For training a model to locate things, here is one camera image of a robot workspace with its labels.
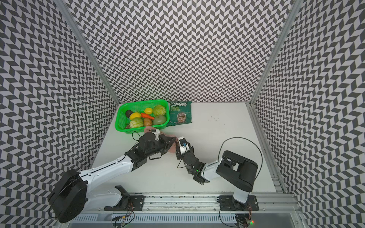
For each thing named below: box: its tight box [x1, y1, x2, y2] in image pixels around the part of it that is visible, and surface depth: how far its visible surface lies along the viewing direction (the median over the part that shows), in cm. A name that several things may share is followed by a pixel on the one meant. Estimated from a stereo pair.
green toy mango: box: [152, 114, 167, 125], surface depth 100 cm
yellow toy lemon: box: [144, 107, 153, 115], surface depth 111 cm
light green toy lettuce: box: [129, 117, 144, 129], surface depth 98 cm
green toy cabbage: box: [152, 104, 166, 116], surface depth 107 cm
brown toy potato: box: [144, 117, 153, 127], surface depth 103 cm
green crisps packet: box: [166, 101, 193, 127], surface depth 111 cm
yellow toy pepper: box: [129, 112, 142, 121], surface depth 107 cm
